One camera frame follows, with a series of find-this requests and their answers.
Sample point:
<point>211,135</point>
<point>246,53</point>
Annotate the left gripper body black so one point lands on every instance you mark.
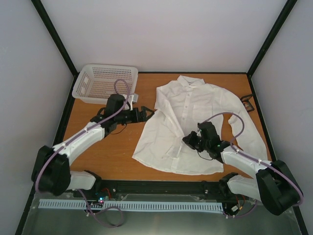
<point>135,118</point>

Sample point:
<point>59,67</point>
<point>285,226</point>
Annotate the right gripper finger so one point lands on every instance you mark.
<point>192,138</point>
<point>193,145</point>

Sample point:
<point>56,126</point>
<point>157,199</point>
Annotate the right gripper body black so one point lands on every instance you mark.
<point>201,146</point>

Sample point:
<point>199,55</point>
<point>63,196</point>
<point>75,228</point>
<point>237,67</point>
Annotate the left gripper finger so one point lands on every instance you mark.
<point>146,110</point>
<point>146,115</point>

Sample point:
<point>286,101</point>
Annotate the white button-up shirt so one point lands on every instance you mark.
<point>182,104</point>

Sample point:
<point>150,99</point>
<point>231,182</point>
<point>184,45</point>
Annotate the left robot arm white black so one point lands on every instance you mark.
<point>52,173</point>

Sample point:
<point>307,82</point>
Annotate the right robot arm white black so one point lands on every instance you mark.
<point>270,183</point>

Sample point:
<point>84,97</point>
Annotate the black open brooch box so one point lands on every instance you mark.
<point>246,102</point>

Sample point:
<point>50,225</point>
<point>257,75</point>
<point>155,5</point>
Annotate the white perforated plastic basket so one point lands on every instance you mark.
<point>96,82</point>

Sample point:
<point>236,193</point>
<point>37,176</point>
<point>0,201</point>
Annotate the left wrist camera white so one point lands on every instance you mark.
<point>133,98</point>

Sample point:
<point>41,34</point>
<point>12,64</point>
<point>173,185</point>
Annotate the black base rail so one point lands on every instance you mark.
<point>114,189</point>

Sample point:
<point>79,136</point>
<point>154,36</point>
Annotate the light blue slotted cable duct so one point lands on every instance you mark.
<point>132,206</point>

